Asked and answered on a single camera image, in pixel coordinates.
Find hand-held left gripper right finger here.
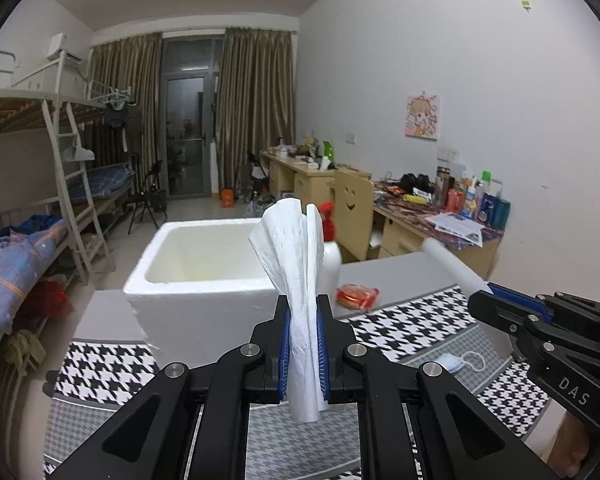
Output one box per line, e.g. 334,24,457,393
316,294,546,480

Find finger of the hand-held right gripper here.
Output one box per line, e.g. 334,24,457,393
467,290,581,361
487,283,600,342

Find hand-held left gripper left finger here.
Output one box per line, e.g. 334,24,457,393
50,294,293,480

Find white paper sheet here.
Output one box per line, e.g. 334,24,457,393
422,237,494,294

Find white tissue paper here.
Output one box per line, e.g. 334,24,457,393
247,198,329,423

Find white foam box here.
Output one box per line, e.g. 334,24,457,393
122,217,281,368

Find person's right hand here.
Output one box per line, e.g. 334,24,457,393
549,404,599,480

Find red snack packet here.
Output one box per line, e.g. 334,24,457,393
335,283,381,309

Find blue face mask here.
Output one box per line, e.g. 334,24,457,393
434,350,486,374

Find houndstooth tablecloth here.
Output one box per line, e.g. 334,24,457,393
42,285,551,480

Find white lotion pump bottle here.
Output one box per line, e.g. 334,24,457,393
317,202,343,294

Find printed paper sheets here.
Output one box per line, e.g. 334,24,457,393
425,212,486,247

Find group of toiletry bottles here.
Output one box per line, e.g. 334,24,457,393
435,162,512,228

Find wooden desk with patterned cover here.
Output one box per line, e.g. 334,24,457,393
372,182,503,281

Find wooden chair with smiley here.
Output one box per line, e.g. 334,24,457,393
333,169,376,263

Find black bag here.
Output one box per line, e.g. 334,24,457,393
399,173,436,196

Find light wooden desk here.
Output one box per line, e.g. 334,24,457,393
260,150,371,207

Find black folding chair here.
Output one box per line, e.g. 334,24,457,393
127,160,168,233

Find red bag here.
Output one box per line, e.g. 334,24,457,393
32,280,72,319

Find brown curtain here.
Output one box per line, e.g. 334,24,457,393
215,27,297,193
89,32,163,196

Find glass balcony door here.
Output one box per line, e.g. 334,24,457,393
161,39,221,198

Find white bed ladder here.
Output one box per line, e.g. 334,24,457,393
42,100,113,281

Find blue quilt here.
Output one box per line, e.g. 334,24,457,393
0,220,68,333

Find hanging dark clothes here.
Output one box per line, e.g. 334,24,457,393
102,102,131,127

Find white metal bunk bed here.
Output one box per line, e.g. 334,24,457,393
0,47,137,361

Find white air conditioner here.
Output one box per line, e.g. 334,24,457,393
46,33,84,64

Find cartoon wall poster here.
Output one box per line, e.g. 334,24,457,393
405,93,441,139

